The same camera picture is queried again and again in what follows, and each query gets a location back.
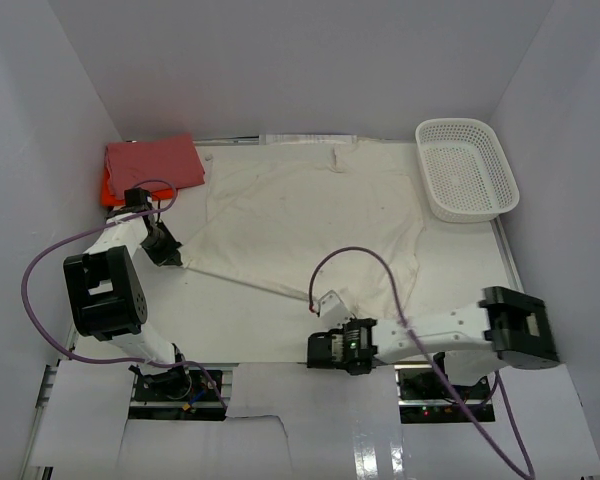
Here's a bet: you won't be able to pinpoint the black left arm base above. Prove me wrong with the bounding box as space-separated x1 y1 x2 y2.
128 369 232 422

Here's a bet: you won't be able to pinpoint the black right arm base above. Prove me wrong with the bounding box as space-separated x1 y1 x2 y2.
395 363 495 425

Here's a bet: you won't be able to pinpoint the white t shirt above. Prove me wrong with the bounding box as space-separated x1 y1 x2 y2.
182 143 424 318

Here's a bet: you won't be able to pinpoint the folded orange t shirt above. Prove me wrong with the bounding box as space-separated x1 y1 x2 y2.
100 169 173 207

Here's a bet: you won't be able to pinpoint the papers at table back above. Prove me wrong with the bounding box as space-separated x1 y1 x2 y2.
259 134 357 145

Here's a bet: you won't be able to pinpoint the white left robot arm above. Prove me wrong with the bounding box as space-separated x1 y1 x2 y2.
63 187 192 399

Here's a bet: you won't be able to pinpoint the folded red t shirt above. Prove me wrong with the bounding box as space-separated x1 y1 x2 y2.
104 134 205 199

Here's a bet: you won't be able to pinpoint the white perforated plastic basket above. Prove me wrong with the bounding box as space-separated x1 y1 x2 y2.
415 118 520 223

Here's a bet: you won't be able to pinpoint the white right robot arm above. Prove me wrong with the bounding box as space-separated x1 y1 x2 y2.
306 286 561 399

